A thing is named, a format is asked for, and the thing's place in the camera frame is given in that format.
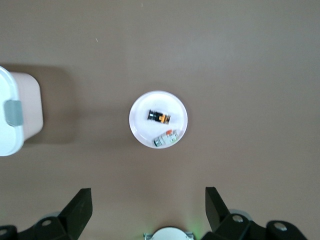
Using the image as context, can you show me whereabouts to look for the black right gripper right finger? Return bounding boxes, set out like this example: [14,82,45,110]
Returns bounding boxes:
[201,186,309,240]

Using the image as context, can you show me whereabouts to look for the pink round plate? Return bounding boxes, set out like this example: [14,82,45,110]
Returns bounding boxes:
[128,90,189,150]

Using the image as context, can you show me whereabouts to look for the pink box with white lid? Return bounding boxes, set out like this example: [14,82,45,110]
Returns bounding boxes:
[0,65,45,157]

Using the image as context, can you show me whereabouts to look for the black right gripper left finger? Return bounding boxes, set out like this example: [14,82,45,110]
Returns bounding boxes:
[0,187,94,240]

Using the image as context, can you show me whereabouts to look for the small items on pink plate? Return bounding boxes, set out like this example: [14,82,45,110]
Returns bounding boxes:
[152,129,180,148]

